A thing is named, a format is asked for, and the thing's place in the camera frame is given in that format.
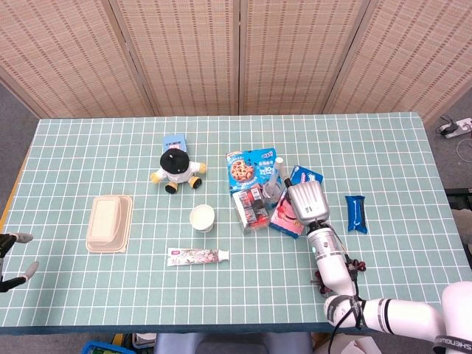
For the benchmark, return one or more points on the white round-headed plastic bottle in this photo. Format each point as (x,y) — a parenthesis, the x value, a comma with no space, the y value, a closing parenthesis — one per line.
(277,169)

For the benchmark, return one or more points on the black power plug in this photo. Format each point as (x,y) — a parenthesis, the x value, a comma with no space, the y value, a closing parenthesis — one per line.
(446,128)

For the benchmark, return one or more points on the pink and blue Oreo box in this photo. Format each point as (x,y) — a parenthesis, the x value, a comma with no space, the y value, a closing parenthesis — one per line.
(284,221)

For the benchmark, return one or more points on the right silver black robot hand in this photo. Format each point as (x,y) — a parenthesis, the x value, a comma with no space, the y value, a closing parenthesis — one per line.
(308,203)

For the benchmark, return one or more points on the white power strip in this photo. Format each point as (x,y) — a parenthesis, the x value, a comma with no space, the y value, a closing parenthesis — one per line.
(462,125)

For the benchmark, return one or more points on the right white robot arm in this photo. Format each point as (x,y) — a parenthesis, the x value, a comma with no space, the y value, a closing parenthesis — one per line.
(332,265)

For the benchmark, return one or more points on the beige crumpled bag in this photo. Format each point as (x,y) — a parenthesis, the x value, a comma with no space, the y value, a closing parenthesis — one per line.
(464,221)

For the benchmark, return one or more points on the black equipment case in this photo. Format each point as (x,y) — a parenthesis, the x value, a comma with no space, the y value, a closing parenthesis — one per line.
(459,195)

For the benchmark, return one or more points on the white paper cup floral print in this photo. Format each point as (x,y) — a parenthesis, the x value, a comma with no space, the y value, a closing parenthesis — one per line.
(201,217)

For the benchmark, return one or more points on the blue plastic crate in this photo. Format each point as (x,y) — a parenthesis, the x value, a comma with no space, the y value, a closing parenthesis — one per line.
(99,348)

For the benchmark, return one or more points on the clear plastic box red items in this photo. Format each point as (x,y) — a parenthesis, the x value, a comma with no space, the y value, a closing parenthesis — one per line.
(250,214)

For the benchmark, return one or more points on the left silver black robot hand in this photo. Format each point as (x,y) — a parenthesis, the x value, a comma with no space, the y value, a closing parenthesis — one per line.
(4,241)

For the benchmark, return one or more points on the blue Oreo snack packet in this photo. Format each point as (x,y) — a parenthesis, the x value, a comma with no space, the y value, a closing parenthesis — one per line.
(356,214)

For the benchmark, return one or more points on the black-headed plush toy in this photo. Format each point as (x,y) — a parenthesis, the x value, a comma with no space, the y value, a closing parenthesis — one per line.
(173,164)

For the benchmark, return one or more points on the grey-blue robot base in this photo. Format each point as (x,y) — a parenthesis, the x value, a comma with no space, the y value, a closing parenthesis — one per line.
(228,344)

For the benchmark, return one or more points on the small white box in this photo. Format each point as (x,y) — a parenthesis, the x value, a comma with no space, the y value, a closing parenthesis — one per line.
(144,341)

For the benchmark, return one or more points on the brown cardboard box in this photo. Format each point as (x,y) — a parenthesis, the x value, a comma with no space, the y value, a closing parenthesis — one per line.
(365,346)

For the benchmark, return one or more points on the blue chocolate chip cookie box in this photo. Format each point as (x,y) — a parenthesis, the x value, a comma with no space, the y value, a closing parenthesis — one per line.
(243,171)

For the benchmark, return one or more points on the green checked tablecloth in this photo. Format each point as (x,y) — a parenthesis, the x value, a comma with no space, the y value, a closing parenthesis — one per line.
(110,295)

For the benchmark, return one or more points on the floral toothpaste tube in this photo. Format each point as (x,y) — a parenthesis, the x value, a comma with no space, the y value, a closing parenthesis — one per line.
(195,256)

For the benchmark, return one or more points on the beige lidded takeaway container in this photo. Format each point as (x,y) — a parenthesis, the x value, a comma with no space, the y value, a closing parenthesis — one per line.
(107,223)

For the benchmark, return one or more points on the dark red grape bunch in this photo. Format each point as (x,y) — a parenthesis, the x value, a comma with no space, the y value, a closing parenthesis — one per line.
(361,266)

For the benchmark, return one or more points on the bamboo folding screen panel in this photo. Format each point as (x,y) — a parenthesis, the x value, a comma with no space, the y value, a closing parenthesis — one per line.
(405,55)
(180,55)
(295,55)
(62,55)

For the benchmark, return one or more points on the small light blue carton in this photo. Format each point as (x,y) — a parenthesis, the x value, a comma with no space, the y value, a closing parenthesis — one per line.
(174,142)

